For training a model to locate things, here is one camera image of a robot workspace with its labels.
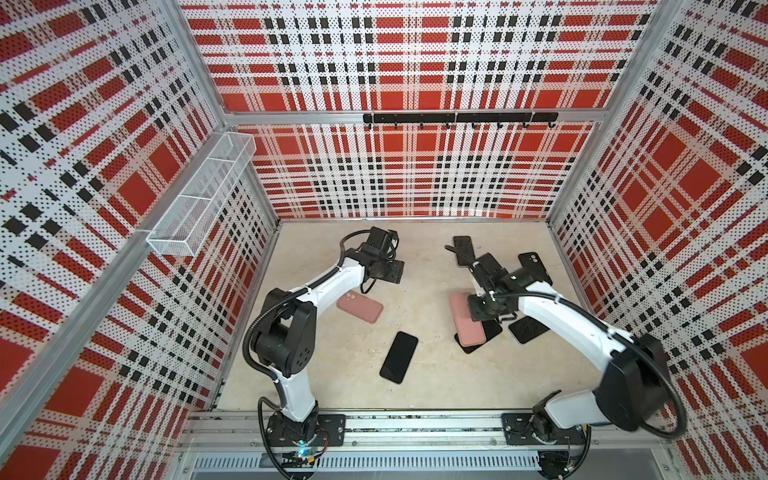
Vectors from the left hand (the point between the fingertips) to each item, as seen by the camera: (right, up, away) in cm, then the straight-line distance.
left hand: (391, 272), depth 92 cm
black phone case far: (+51, +3, +16) cm, 54 cm away
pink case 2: (-10, -11, +4) cm, 16 cm away
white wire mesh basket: (-65, +15, -1) cm, 66 cm away
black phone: (+27, +10, +19) cm, 35 cm away
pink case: (+22, -15, -12) cm, 30 cm away
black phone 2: (+2, -24, -8) cm, 25 cm away
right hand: (+25, -11, -10) cm, 29 cm away
